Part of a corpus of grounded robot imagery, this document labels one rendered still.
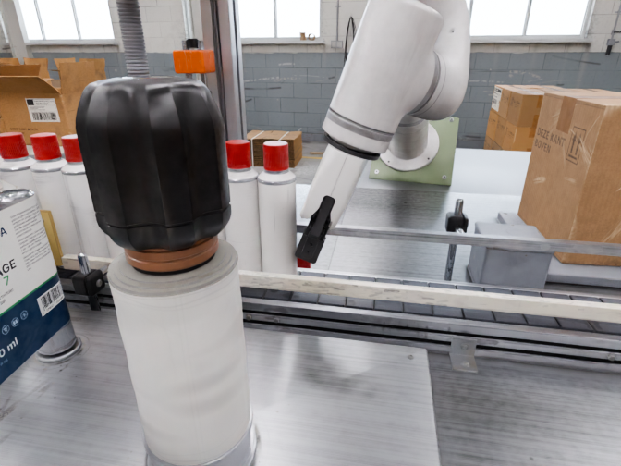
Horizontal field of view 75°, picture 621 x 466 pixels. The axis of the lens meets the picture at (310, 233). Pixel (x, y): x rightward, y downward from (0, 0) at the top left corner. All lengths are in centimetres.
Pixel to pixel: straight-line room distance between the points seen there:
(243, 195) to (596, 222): 59
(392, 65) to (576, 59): 580
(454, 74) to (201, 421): 43
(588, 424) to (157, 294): 46
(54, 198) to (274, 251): 33
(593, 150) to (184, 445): 70
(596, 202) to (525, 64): 531
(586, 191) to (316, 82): 545
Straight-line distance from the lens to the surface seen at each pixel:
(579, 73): 625
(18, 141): 73
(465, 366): 57
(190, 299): 26
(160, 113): 22
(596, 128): 79
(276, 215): 54
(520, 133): 382
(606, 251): 66
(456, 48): 55
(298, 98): 616
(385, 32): 46
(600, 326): 63
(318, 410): 42
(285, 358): 47
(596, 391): 61
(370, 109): 47
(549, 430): 53
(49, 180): 69
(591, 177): 80
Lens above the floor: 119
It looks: 24 degrees down
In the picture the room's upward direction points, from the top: straight up
